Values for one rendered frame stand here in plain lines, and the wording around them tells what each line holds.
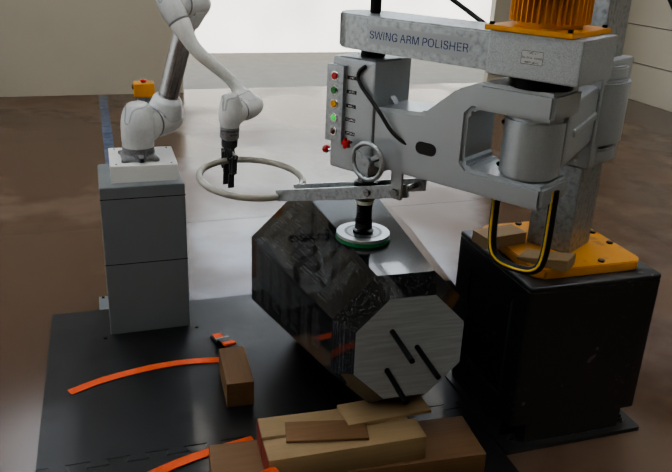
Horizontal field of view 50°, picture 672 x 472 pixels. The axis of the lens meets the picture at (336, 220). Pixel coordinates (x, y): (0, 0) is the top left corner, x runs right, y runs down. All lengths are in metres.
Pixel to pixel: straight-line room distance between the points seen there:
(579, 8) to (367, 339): 1.28
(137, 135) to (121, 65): 5.97
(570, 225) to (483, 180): 0.72
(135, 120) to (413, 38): 1.63
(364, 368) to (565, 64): 1.25
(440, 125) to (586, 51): 0.54
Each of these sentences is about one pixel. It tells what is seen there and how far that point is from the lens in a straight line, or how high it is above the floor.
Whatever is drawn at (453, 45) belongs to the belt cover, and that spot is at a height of 1.63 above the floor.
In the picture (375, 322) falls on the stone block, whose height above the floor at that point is 0.68.
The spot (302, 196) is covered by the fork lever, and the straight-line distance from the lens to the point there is 2.99.
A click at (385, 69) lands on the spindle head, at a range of 2.62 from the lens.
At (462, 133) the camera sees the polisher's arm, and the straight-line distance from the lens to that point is 2.42.
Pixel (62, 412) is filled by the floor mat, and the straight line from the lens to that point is 3.39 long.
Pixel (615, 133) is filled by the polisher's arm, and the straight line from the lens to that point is 2.96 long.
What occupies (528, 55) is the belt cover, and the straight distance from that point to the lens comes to 2.25.
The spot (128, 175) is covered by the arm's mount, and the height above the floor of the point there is 0.84.
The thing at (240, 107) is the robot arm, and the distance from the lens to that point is 3.38.
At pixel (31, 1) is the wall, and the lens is 9.50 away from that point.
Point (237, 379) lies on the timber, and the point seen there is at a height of 0.13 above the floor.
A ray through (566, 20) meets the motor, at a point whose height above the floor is 1.74.
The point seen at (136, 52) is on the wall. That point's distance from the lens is 9.56.
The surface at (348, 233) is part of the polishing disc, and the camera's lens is 2.87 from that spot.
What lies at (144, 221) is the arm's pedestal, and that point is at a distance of 3.65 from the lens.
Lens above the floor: 1.94
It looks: 21 degrees down
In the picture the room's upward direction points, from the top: 2 degrees clockwise
